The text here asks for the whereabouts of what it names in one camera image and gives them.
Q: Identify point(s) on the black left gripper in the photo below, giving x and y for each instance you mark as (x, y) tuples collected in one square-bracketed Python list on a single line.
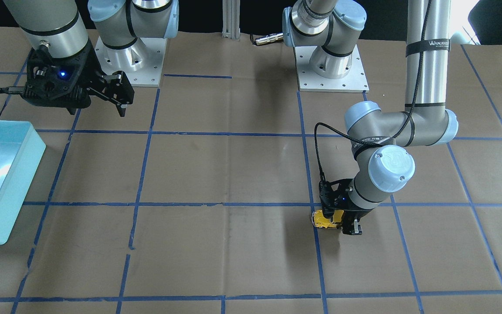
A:
[(361, 213)]

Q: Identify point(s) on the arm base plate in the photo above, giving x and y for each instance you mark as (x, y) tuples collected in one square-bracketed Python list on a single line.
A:
[(142, 62), (320, 72)]

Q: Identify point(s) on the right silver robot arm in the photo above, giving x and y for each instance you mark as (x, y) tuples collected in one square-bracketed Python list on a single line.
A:
[(119, 22)]

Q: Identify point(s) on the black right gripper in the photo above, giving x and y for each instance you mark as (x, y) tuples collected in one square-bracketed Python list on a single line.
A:
[(89, 73)]

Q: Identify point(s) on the light blue plastic bin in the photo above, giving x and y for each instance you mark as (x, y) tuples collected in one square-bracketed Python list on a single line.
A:
[(21, 150)]

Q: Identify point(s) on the yellow beetle toy car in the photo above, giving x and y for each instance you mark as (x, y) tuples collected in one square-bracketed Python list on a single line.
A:
[(334, 222)]

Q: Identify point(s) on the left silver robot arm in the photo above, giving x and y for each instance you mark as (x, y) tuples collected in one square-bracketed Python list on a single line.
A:
[(378, 139)]

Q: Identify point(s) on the aluminium frame post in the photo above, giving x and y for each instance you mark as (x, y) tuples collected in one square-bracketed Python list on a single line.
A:
[(231, 19)]

